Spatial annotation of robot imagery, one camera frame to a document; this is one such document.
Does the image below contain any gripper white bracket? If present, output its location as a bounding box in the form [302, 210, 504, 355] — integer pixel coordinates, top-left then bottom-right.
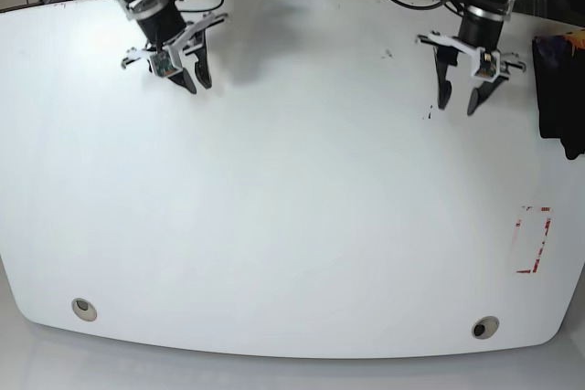
[417, 8, 527, 116]
[121, 3, 228, 94]

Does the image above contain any black t-shirt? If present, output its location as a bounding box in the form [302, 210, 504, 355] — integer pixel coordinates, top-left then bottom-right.
[532, 29, 584, 161]

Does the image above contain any red tape marking rectangle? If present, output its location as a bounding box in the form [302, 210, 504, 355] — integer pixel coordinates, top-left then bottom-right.
[509, 206, 553, 274]

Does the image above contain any right table grommet hole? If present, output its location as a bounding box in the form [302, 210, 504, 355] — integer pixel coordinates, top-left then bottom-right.
[472, 316, 499, 340]

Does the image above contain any table grommet hole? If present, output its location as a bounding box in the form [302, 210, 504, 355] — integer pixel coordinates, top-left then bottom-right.
[71, 298, 98, 322]
[472, 316, 499, 340]

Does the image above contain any left table grommet hole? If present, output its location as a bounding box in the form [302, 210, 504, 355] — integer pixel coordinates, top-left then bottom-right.
[71, 298, 98, 322]

